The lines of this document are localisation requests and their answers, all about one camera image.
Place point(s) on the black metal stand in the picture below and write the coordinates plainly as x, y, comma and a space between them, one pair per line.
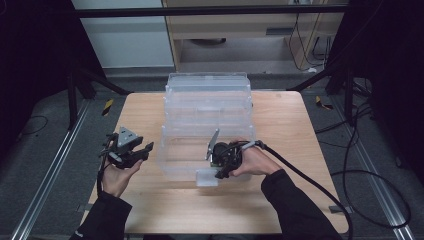
90, 80
316, 77

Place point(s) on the black horizontal bar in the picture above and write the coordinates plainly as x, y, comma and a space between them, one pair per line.
200, 11

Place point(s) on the light wooden desk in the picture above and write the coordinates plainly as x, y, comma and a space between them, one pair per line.
240, 28

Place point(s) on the black curtain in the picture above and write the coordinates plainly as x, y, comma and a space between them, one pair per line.
393, 66
36, 60

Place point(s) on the metal floor rail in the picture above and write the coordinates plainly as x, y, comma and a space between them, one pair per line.
373, 173
50, 173

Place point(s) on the yellow black tape strip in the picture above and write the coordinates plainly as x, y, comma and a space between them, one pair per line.
322, 103
107, 106

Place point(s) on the clear plastic storage box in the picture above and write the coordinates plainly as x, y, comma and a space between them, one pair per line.
200, 113

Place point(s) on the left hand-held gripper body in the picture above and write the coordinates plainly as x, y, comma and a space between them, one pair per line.
121, 150

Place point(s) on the person's right hand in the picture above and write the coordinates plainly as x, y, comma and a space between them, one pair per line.
255, 163

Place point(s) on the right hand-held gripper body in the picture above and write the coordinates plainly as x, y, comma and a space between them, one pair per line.
225, 155

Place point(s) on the grey metal table bracket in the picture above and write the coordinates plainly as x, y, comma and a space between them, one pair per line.
338, 209
81, 208

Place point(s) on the white cabinet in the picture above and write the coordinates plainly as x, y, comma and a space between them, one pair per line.
126, 40

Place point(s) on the person's left hand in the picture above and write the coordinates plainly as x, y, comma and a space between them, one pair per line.
116, 180

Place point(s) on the white plug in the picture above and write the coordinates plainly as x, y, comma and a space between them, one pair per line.
312, 70

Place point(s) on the flat round floor device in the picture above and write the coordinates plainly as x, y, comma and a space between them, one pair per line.
208, 41

